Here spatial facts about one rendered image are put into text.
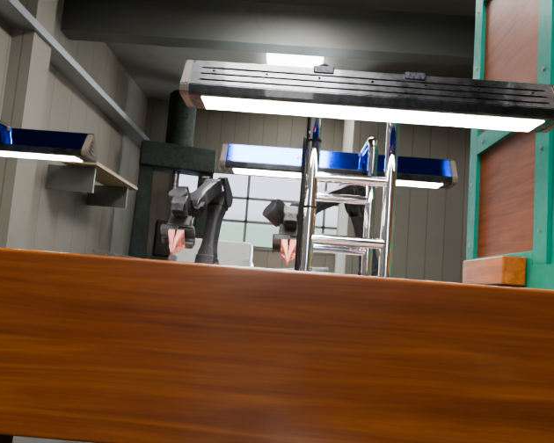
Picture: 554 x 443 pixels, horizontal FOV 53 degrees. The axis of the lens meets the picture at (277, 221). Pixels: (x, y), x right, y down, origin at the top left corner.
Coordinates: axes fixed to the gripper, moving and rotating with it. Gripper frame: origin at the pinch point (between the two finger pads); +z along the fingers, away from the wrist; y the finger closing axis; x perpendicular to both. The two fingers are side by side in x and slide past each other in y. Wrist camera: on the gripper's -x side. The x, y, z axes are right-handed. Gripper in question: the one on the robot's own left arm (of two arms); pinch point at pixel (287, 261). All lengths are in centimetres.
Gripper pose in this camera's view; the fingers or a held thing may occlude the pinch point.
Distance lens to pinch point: 164.1
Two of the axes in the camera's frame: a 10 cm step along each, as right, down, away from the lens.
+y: 10.0, 0.6, -0.3
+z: -0.6, 5.7, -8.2
